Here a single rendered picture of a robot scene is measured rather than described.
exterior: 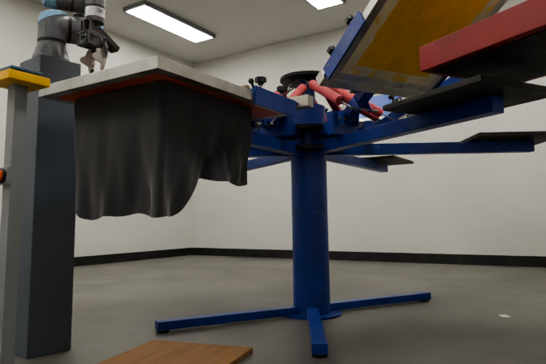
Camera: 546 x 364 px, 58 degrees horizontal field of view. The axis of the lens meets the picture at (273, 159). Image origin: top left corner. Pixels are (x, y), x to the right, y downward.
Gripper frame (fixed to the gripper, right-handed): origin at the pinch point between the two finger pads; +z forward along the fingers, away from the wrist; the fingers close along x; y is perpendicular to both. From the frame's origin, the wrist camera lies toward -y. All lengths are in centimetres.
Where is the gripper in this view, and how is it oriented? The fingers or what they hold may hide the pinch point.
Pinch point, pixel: (97, 71)
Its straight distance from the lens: 206.7
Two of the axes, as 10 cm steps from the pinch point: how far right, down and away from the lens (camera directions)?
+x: 8.4, -0.8, -5.3
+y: -5.4, -1.0, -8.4
